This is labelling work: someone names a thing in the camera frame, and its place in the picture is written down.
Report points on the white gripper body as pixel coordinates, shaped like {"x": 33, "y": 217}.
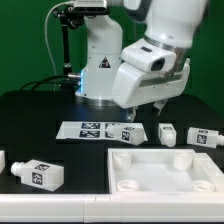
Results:
{"x": 133, "y": 87}

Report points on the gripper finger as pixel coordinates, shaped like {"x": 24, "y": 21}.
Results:
{"x": 159, "y": 105}
{"x": 131, "y": 114}

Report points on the white square tabletop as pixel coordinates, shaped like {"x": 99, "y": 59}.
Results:
{"x": 162, "y": 171}

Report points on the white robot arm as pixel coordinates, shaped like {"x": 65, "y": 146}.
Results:
{"x": 170, "y": 25}

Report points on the white marker tag sheet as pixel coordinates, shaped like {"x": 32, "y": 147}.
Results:
{"x": 90, "y": 130}

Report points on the white left fence piece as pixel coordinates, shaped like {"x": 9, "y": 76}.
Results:
{"x": 2, "y": 161}

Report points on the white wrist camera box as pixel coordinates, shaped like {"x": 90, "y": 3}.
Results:
{"x": 147, "y": 57}

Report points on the black camera stand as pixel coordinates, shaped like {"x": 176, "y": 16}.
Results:
{"x": 69, "y": 19}

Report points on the white front fence rail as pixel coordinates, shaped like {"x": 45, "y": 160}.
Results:
{"x": 112, "y": 208}

